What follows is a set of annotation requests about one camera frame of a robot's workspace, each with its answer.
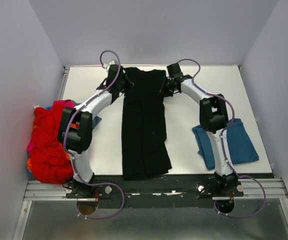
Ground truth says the black t-shirt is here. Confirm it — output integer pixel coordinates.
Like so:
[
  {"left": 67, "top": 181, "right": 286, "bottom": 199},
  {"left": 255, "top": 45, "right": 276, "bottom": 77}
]
[{"left": 121, "top": 67, "right": 172, "bottom": 181}]

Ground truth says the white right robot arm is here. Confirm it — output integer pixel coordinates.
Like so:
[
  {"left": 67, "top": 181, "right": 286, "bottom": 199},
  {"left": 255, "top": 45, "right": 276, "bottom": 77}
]
[{"left": 160, "top": 62, "right": 238, "bottom": 196}]

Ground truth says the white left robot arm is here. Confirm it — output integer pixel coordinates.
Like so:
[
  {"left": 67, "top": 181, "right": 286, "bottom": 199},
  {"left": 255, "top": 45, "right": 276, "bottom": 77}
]
[{"left": 57, "top": 63, "right": 133, "bottom": 198}]

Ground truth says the grey-blue t-shirt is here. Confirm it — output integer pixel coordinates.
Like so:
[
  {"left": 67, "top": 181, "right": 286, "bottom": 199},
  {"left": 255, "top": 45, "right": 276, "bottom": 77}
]
[{"left": 74, "top": 100, "right": 102, "bottom": 129}]

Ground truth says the magenta t-shirt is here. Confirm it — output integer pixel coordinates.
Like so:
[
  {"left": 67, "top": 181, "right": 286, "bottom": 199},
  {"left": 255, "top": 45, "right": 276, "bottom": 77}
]
[{"left": 26, "top": 99, "right": 77, "bottom": 153}]

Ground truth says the folded teal t-shirt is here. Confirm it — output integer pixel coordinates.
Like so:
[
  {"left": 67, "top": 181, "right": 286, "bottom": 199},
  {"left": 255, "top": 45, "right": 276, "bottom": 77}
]
[{"left": 192, "top": 118, "right": 259, "bottom": 170}]

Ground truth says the red t-shirt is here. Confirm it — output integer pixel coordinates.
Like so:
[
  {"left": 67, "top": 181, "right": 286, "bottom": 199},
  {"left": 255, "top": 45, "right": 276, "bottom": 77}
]
[{"left": 29, "top": 104, "right": 73, "bottom": 185}]

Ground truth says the orange t-shirt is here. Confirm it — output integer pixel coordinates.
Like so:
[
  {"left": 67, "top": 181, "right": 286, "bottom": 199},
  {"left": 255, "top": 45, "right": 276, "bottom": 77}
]
[{"left": 26, "top": 124, "right": 73, "bottom": 173}]

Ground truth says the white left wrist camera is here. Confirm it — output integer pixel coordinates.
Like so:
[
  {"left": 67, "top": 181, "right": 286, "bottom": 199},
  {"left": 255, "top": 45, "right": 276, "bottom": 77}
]
[{"left": 102, "top": 59, "right": 118, "bottom": 72}]

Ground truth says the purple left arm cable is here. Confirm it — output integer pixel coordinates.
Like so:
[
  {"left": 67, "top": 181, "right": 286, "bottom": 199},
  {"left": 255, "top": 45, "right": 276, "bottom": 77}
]
[{"left": 63, "top": 50, "right": 122, "bottom": 183}]

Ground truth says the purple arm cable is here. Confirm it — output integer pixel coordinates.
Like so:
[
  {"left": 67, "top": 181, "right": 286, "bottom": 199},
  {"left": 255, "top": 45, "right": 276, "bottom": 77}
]
[
  {"left": 175, "top": 58, "right": 236, "bottom": 176},
  {"left": 63, "top": 50, "right": 122, "bottom": 183}
]

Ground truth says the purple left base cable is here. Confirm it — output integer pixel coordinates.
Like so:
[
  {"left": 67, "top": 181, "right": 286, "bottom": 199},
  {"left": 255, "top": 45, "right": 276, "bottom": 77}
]
[{"left": 77, "top": 181, "right": 126, "bottom": 221}]

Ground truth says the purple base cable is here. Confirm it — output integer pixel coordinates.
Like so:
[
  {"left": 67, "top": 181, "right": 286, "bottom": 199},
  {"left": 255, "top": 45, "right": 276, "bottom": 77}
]
[
  {"left": 77, "top": 181, "right": 126, "bottom": 221},
  {"left": 214, "top": 174, "right": 267, "bottom": 218}
]

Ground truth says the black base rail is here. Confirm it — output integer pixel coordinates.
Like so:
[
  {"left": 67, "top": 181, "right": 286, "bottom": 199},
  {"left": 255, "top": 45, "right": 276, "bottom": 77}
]
[{"left": 64, "top": 174, "right": 243, "bottom": 209}]

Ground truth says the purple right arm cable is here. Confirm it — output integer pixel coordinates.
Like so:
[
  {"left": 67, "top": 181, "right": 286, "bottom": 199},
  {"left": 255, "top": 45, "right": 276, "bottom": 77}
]
[{"left": 175, "top": 58, "right": 236, "bottom": 176}]

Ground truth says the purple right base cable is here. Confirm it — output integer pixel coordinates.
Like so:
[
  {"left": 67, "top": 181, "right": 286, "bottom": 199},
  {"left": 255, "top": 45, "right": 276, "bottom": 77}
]
[{"left": 214, "top": 174, "right": 267, "bottom": 218}]

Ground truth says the aluminium frame rail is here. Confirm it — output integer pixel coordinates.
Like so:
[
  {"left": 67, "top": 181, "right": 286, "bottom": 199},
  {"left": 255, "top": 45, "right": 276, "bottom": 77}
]
[{"left": 23, "top": 178, "right": 288, "bottom": 202}]

